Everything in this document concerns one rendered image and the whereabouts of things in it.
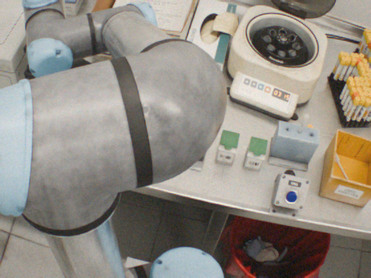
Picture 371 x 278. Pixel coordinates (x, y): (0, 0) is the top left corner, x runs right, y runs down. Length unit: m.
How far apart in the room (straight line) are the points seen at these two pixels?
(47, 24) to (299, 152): 0.65
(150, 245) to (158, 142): 1.61
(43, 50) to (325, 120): 0.79
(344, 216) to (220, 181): 0.31
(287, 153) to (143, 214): 1.00
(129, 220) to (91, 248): 1.51
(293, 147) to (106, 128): 0.79
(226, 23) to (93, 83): 0.94
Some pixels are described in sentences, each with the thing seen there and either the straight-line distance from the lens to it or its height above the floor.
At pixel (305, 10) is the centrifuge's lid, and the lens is 1.41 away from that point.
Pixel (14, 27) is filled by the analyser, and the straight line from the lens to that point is 1.04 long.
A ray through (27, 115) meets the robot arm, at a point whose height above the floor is 1.56.
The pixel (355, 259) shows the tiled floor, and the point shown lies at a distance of 2.16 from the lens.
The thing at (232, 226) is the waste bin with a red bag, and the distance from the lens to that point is 1.57.
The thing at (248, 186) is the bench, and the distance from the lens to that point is 1.14.
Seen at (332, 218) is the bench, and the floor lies 0.87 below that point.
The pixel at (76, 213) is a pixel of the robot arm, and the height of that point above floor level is 1.47.
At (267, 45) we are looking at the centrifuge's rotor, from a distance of 1.27.
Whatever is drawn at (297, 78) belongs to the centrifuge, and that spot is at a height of 0.99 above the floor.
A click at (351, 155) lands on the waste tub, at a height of 0.90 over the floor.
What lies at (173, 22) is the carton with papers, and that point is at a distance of 1.34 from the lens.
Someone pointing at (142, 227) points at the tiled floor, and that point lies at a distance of 2.02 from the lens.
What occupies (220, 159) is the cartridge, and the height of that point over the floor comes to 0.89.
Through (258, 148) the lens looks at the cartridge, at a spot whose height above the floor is 0.94.
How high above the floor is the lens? 1.87
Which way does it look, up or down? 57 degrees down
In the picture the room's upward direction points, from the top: 8 degrees clockwise
